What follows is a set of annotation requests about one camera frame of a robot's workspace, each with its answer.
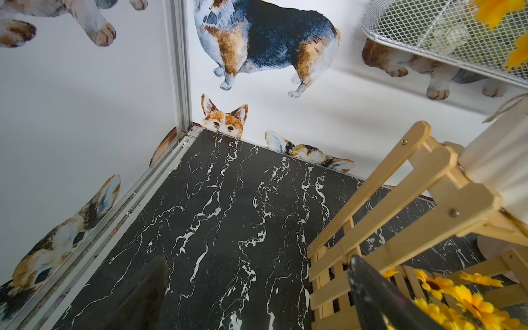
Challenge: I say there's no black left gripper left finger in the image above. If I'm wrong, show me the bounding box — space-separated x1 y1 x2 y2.
97 255 169 329

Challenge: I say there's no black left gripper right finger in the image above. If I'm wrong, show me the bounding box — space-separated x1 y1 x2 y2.
347 255 442 329

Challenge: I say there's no sunflower pot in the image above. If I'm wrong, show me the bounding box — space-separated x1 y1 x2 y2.
408 269 527 329
457 0 528 226

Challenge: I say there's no wooden slatted plant shelf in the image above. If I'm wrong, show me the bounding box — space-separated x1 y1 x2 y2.
307 121 527 329

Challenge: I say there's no green fern white flower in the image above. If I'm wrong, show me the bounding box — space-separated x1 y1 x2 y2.
418 14 471 56

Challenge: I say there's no white wire wall basket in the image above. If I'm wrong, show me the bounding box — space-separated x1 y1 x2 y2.
361 1 527 87

